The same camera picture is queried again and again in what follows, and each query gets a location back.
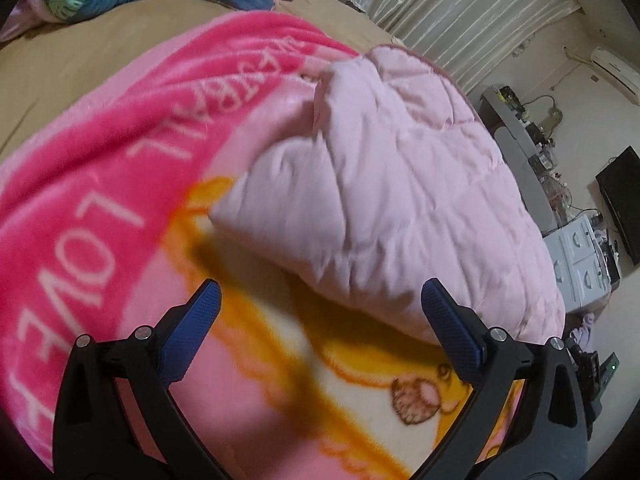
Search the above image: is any pink printed blanket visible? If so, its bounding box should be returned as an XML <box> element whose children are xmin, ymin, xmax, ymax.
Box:
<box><xmin>0</xmin><ymin>10</ymin><xmax>531</xmax><ymax>480</ymax></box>

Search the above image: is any light pink quilted comforter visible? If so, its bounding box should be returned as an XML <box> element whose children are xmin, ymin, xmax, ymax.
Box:
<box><xmin>207</xmin><ymin>46</ymin><xmax>566</xmax><ymax>346</ymax></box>

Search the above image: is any white air conditioner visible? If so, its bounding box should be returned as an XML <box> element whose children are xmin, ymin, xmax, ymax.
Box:
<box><xmin>590</xmin><ymin>46</ymin><xmax>640</xmax><ymax>97</ymax></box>

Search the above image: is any lilac cloth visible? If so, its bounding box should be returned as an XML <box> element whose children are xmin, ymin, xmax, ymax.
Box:
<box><xmin>570</xmin><ymin>311</ymin><xmax>598</xmax><ymax>347</ymax></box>

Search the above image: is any black television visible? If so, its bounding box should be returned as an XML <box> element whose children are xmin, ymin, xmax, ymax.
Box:
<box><xmin>595</xmin><ymin>146</ymin><xmax>640</xmax><ymax>267</ymax></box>

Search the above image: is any clutter on dresser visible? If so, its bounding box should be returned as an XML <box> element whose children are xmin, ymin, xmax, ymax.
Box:
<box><xmin>492</xmin><ymin>87</ymin><xmax>576</xmax><ymax>221</ymax></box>

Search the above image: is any grey cluttered desk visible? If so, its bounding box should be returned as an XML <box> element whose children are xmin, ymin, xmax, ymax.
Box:
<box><xmin>479</xmin><ymin>85</ymin><xmax>557</xmax><ymax>233</ymax></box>

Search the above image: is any white pleated curtain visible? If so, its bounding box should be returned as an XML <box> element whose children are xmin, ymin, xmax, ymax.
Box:
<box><xmin>300</xmin><ymin>0</ymin><xmax>586</xmax><ymax>93</ymax></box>

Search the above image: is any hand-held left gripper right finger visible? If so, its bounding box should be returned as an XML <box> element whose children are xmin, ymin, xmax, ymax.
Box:
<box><xmin>410</xmin><ymin>279</ymin><xmax>588</xmax><ymax>480</ymax></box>

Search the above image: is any blue patterned clothing pile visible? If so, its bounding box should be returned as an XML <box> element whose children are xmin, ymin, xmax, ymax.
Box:
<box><xmin>0</xmin><ymin>0</ymin><xmax>306</xmax><ymax>43</ymax></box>

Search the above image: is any white drawer chest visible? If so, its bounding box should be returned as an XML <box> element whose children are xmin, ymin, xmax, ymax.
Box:
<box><xmin>544</xmin><ymin>215</ymin><xmax>612</xmax><ymax>308</ymax></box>

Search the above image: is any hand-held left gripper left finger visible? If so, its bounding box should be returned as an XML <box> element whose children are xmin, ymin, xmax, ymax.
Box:
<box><xmin>52</xmin><ymin>280</ymin><xmax>228</xmax><ymax>480</ymax></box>

